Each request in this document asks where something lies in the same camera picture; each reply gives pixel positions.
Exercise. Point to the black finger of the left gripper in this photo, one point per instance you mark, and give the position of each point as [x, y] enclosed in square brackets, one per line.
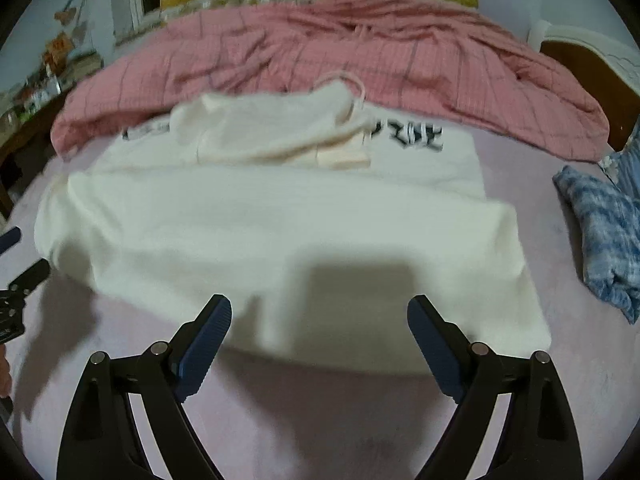
[31, 278]
[9, 238]

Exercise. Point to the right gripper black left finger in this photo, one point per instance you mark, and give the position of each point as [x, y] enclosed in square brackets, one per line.
[101, 438]

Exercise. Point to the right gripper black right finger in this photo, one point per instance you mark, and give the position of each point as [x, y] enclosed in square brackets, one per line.
[538, 439]

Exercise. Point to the cream white printed hoodie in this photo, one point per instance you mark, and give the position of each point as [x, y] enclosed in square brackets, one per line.
[317, 214]

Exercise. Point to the person's left hand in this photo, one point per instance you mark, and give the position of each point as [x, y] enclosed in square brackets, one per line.
[5, 374]

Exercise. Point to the blue white plaid garment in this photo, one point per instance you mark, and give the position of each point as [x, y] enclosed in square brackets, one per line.
[609, 222]

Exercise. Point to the light blue pillow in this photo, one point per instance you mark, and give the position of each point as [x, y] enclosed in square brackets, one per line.
[623, 168]

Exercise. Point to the white and brown headboard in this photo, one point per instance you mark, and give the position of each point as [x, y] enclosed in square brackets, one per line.
[606, 68]

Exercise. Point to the pink plaid quilt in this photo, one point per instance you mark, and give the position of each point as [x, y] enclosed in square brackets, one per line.
[429, 57]

